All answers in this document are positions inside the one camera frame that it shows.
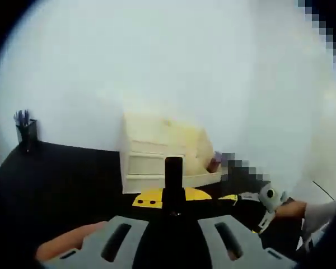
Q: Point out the cream two-drawer organiser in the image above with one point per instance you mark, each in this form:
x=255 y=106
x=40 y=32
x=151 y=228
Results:
x=148 y=147

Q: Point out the cream drawer cabinet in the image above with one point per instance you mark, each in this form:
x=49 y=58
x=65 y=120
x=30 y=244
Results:
x=145 y=131

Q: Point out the purple capped cosmetic bottle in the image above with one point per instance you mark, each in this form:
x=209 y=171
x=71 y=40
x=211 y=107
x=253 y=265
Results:
x=217 y=161

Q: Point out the cream drawer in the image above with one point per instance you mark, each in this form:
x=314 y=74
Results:
x=147 y=165

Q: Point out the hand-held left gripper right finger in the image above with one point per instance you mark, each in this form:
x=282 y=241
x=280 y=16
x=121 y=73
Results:
x=240 y=246

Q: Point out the black mesh pen holder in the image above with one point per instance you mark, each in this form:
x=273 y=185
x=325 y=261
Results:
x=28 y=136

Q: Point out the large cream cloth pouch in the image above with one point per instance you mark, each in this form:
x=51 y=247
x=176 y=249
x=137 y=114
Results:
x=198 y=151

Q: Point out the person's left hand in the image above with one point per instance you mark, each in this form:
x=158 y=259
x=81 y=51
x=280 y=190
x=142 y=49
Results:
x=70 y=241

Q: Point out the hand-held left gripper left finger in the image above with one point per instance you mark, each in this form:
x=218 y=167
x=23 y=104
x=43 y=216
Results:
x=100 y=246

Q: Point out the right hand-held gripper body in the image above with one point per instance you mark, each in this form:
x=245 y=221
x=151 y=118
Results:
x=271 y=196

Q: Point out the bundle of coloured pens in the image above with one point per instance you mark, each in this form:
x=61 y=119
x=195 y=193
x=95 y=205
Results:
x=22 y=117

